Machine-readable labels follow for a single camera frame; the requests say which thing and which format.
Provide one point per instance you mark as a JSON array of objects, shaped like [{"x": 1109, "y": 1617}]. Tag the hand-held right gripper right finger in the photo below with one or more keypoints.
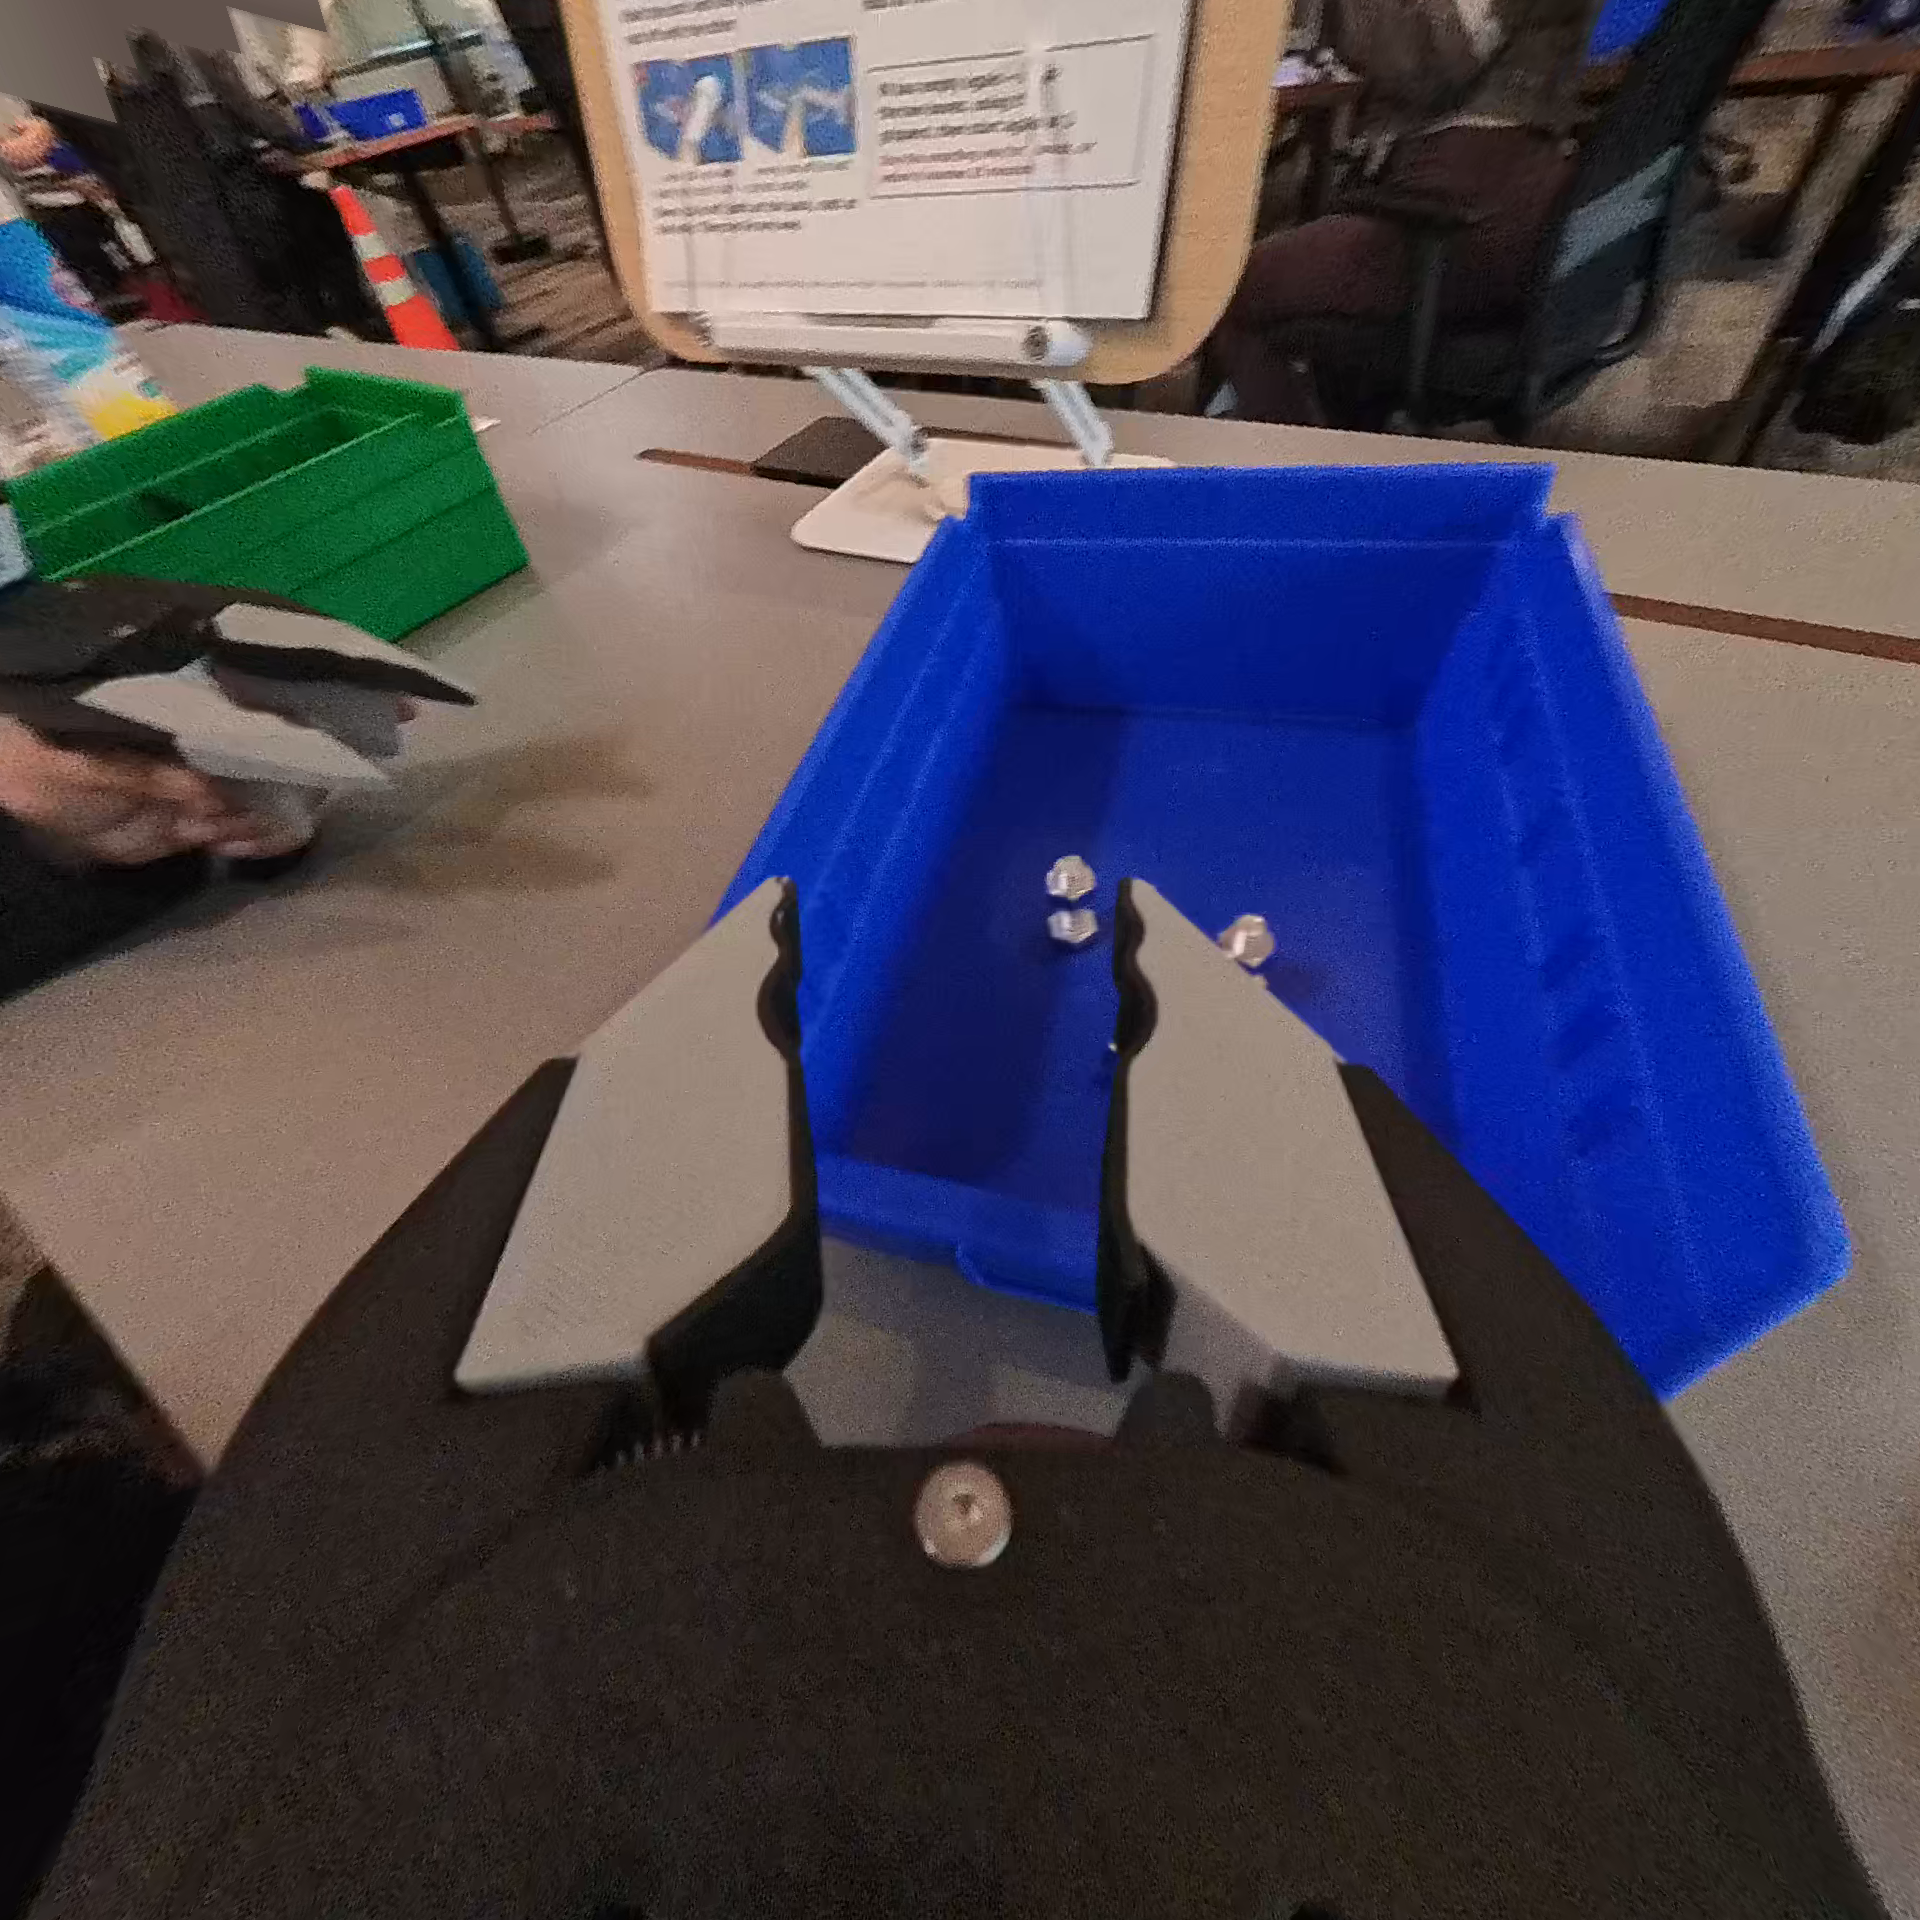
[{"x": 1275, "y": 1201}]

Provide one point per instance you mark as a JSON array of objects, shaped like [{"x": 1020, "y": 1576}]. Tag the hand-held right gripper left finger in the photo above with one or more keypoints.
[{"x": 631, "y": 1201}]

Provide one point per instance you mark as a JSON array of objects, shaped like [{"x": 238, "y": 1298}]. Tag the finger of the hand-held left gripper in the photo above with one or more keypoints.
[
  {"x": 240, "y": 726},
  {"x": 345, "y": 652}
]

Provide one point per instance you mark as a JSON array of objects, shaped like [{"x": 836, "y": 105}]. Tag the green plastic bin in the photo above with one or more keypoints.
[{"x": 300, "y": 510}]

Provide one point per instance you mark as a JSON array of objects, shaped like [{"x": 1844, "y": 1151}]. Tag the blue plastic bin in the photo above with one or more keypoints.
[{"x": 1574, "y": 976}]

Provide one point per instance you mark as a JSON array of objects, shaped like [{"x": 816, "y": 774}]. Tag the person's left hand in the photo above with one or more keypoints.
[{"x": 108, "y": 804}]

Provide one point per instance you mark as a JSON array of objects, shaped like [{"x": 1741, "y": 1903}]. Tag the wipes canister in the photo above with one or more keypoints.
[{"x": 77, "y": 375}]

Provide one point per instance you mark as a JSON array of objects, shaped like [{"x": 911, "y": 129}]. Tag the blue floor bin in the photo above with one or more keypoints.
[{"x": 459, "y": 286}]

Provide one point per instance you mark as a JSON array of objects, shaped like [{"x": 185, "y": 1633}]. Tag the orange traffic cone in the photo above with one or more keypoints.
[{"x": 392, "y": 270}]

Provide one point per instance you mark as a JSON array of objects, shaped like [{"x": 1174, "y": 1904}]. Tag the wooden top office desk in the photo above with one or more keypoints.
[{"x": 403, "y": 146}]

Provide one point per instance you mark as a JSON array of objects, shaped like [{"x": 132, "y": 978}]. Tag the dark flat rectangular panel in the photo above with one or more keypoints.
[{"x": 819, "y": 451}]

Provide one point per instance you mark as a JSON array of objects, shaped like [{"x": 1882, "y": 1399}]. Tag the blue tabletop bin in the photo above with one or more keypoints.
[{"x": 373, "y": 117}]

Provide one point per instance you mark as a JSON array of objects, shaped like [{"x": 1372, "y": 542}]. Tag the printed instruction sheet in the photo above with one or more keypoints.
[{"x": 898, "y": 148}]

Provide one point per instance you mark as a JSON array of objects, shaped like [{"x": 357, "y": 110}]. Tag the black office chair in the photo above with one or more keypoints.
[{"x": 1637, "y": 193}]

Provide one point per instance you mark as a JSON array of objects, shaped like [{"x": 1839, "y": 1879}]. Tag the white rectangular base plate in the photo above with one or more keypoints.
[{"x": 870, "y": 518}]

